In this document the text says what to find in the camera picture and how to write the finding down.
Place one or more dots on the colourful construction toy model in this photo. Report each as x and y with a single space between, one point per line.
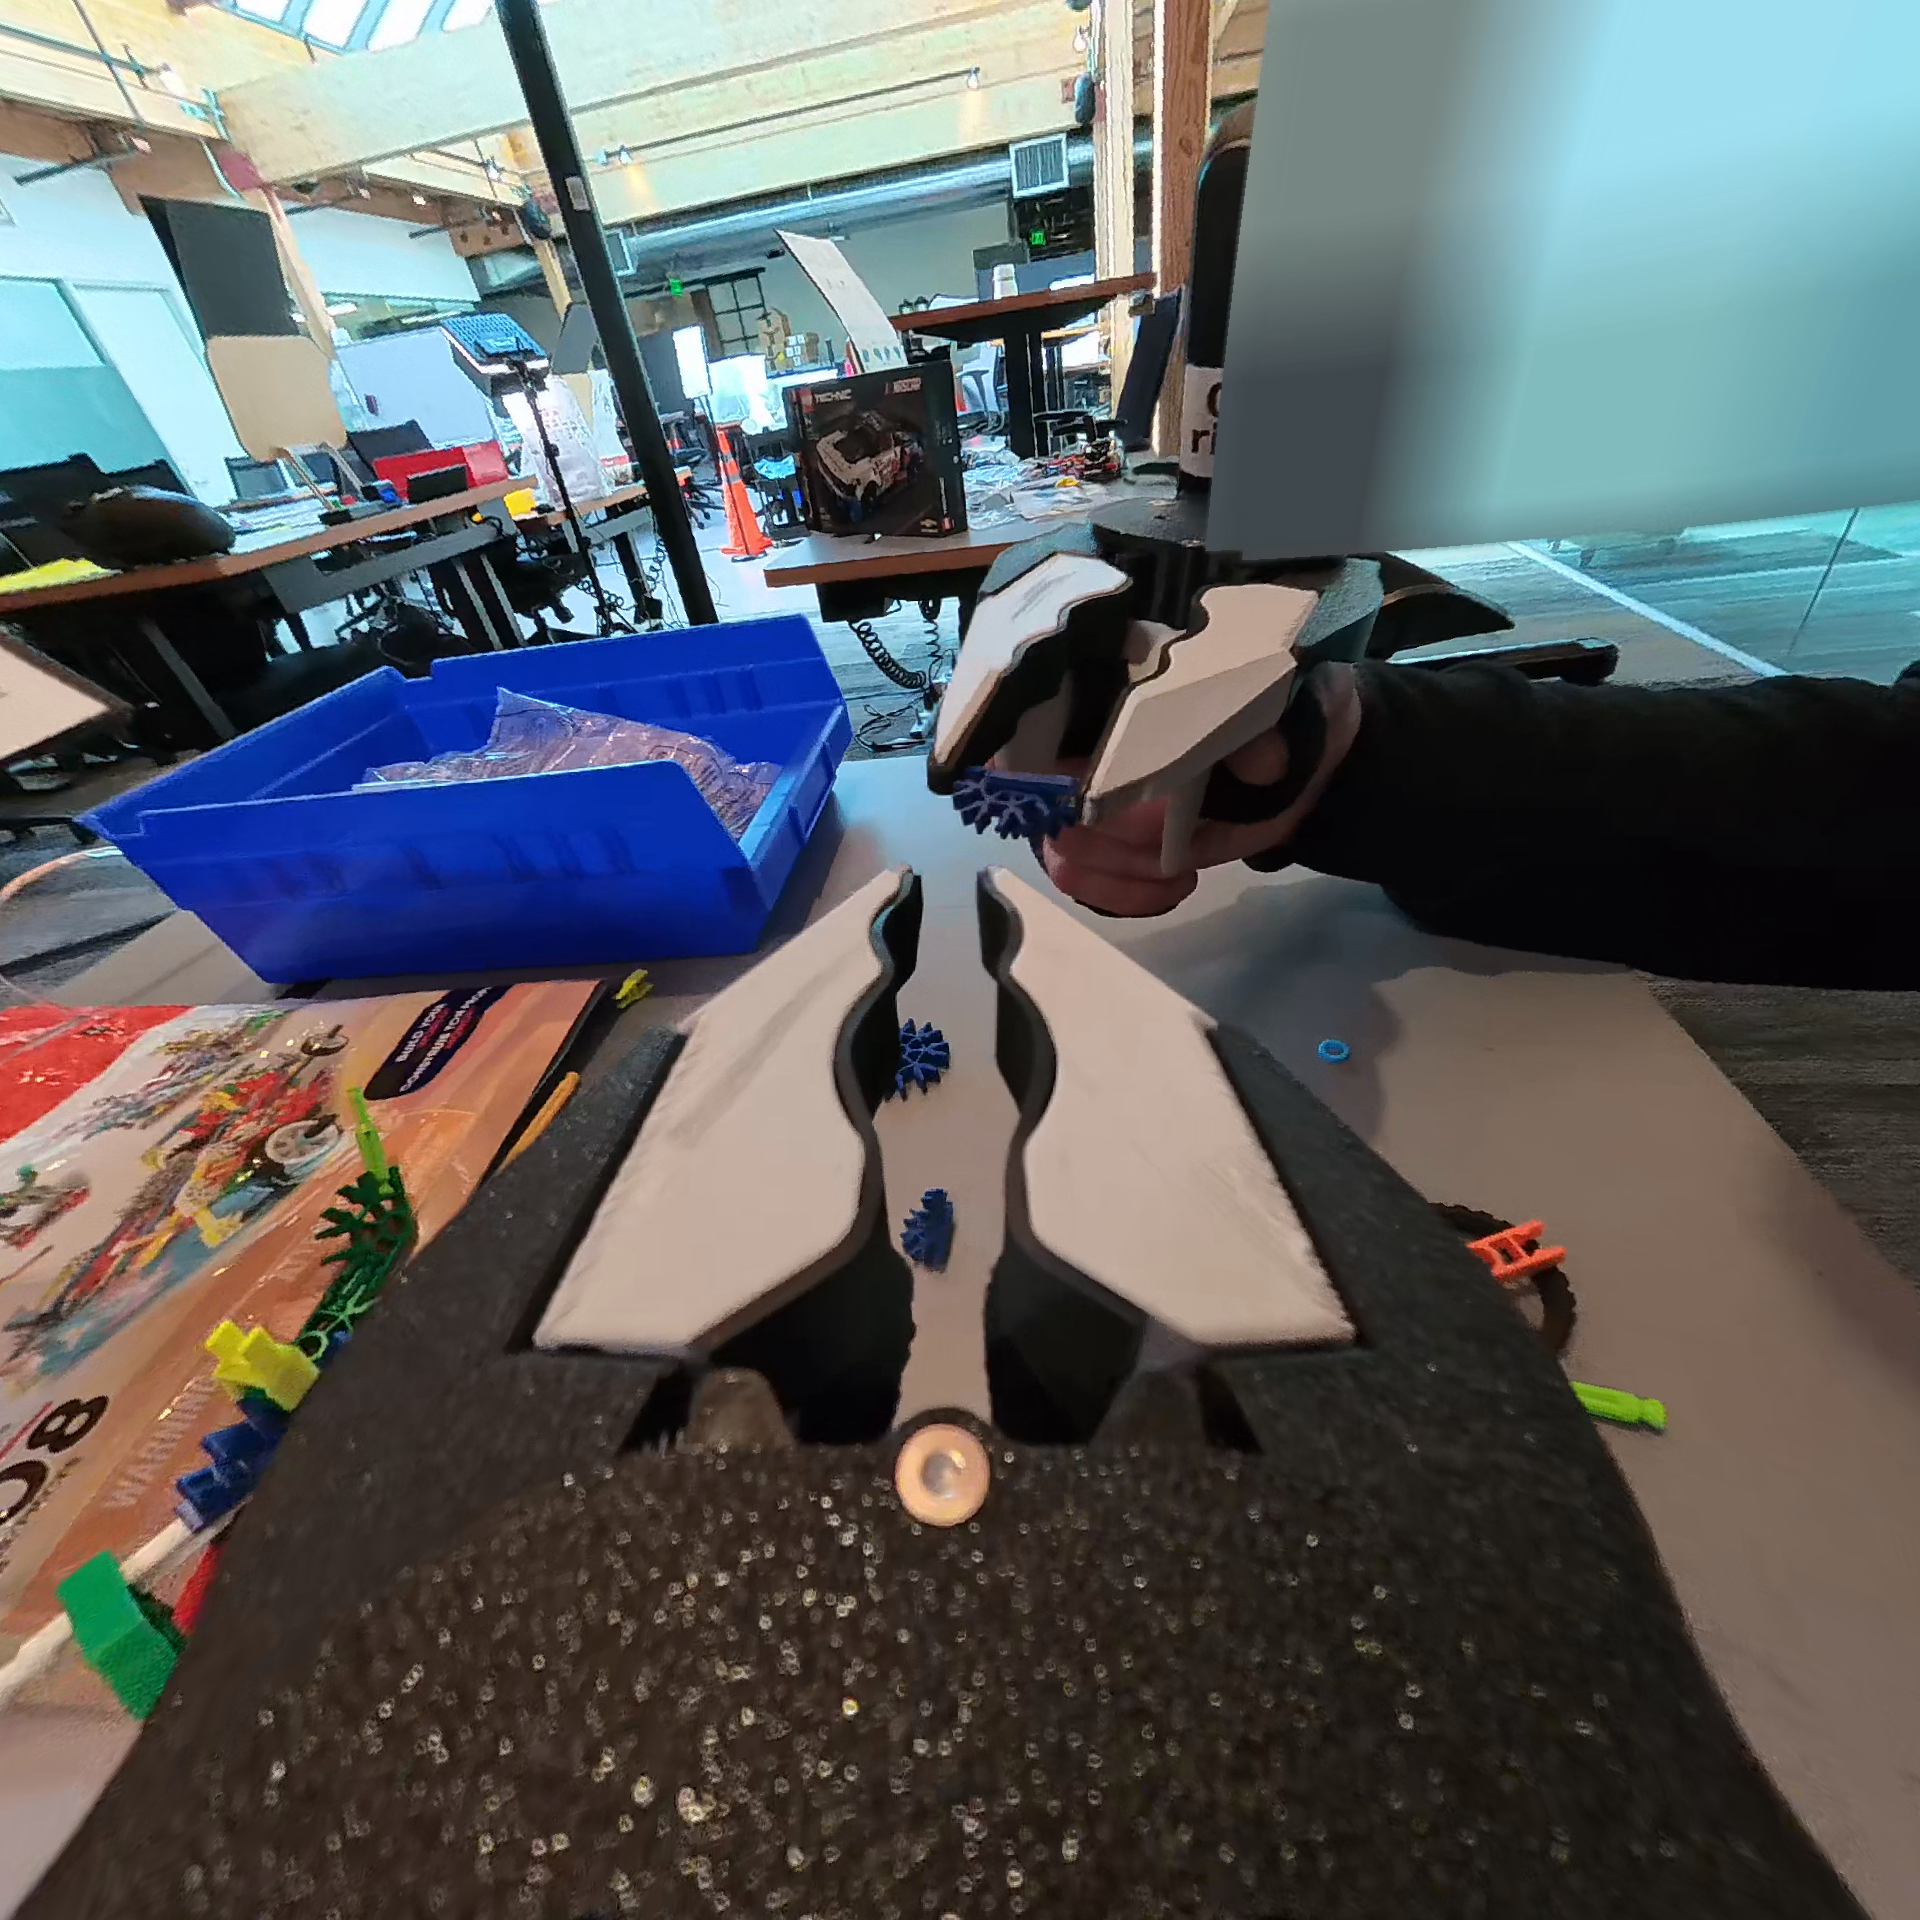
123 1635

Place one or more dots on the orange bar connector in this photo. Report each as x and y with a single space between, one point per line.
1507 1249

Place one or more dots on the orange red toy package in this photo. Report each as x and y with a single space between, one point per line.
150 1205

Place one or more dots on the wooden top desk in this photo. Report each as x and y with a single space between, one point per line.
896 555
297 541

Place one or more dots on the blue snowflake connector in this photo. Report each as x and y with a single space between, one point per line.
1022 806
926 1224
916 1056

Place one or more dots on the blue plastic bin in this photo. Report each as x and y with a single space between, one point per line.
449 900

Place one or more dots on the black pole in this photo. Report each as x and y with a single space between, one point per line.
604 298

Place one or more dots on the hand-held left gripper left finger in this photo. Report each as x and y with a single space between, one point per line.
722 1182

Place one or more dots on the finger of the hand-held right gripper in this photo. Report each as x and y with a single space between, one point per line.
1008 657
1215 675

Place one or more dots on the long lime green rod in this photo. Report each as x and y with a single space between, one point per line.
1610 1405

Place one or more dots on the clear plastic parts bag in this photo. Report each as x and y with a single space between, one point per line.
604 750

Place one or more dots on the studio light panel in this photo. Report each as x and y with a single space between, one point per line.
500 338

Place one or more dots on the person's right forearm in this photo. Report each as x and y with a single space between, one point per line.
1646 806

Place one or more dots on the orange traffic cone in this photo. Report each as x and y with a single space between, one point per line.
743 502

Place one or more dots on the black rubber tyre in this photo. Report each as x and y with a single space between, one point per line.
1557 1305

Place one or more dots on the long yellow rod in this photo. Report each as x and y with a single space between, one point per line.
551 1106

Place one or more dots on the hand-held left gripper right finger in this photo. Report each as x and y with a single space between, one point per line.
1166 1205

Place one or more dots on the person's right hand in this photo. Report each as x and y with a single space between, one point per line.
1117 874

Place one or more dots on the toy car box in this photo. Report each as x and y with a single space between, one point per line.
881 450

